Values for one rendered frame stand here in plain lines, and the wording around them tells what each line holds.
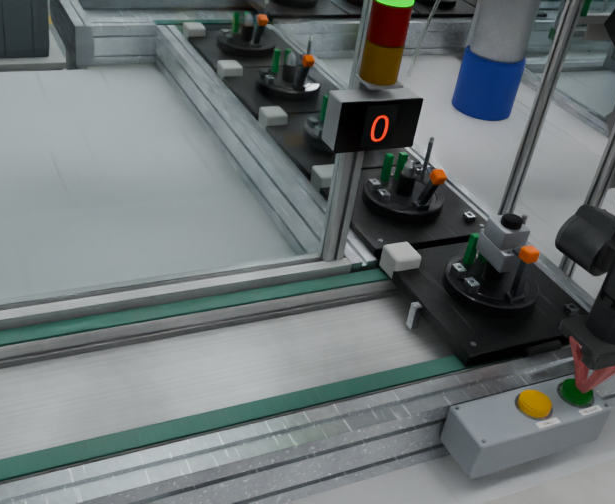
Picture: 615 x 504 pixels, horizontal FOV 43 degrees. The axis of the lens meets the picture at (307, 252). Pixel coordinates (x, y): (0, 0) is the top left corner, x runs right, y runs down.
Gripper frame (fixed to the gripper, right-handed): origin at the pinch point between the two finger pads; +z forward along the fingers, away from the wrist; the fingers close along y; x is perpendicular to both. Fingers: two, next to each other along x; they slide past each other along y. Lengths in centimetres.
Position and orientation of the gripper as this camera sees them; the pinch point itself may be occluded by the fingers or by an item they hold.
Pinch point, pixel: (583, 384)
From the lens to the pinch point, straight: 106.4
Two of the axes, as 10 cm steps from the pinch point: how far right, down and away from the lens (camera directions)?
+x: 4.2, 5.6, -7.2
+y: -9.0, 1.2, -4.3
